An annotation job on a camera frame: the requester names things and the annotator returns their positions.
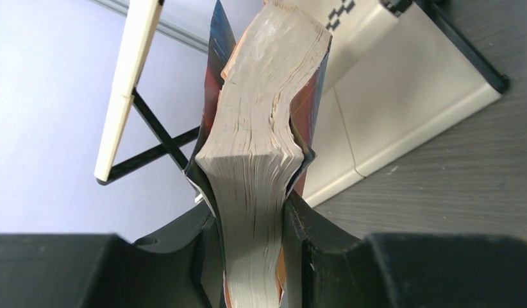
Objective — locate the blue Jane Eyre book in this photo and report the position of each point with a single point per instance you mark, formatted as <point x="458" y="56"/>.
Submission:
<point x="262" y="94"/>

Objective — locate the cream three-tier shelf rack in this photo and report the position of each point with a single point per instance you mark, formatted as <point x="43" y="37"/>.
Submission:
<point x="399" y="73"/>

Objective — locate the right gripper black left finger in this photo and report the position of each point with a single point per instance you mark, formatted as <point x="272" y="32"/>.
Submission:
<point x="178" y="265"/>

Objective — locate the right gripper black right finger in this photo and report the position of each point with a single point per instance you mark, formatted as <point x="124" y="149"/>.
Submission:
<point x="325" y="265"/>

